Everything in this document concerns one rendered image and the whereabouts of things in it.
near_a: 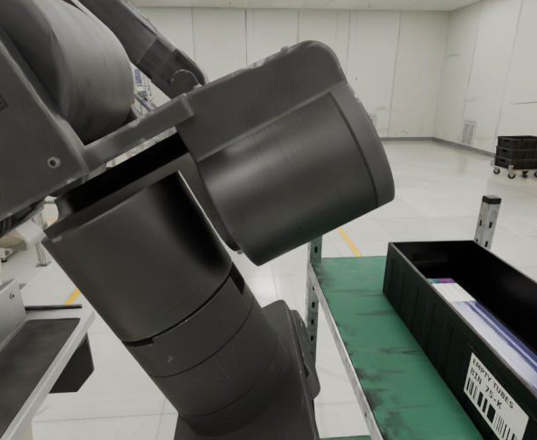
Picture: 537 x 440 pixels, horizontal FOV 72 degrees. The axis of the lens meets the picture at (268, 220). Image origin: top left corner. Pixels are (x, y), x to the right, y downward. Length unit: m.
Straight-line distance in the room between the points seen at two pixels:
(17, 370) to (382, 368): 0.48
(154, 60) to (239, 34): 8.99
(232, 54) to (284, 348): 9.36
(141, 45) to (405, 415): 0.59
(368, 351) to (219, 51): 9.09
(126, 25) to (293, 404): 0.50
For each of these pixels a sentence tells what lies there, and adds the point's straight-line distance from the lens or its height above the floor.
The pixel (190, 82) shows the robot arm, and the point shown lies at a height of 1.35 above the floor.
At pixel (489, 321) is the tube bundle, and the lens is 0.70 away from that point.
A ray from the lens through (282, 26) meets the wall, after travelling 9.61.
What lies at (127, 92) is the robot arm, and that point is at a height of 1.34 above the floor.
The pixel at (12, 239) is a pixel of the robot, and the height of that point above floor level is 1.13.
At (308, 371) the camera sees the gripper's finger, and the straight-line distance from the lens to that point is 0.19.
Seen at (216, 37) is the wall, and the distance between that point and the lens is 9.53.
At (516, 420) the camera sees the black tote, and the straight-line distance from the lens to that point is 0.51.
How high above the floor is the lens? 1.35
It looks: 20 degrees down
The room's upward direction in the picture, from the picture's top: straight up
